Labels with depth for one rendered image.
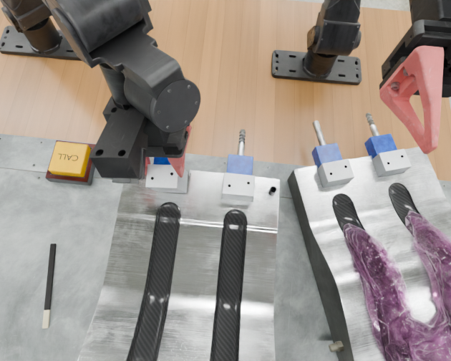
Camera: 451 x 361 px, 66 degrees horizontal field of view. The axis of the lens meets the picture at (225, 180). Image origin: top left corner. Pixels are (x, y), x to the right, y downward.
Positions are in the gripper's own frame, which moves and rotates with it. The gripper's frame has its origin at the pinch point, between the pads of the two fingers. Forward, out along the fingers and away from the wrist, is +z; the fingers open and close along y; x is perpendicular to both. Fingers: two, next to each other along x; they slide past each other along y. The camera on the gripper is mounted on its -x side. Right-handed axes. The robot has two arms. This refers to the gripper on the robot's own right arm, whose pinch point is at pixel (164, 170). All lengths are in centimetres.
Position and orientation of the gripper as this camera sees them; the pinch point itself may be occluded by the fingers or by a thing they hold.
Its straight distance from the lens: 54.1
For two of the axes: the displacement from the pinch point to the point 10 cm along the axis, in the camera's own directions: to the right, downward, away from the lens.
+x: 1.2, -7.7, 6.2
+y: 9.9, 0.3, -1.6
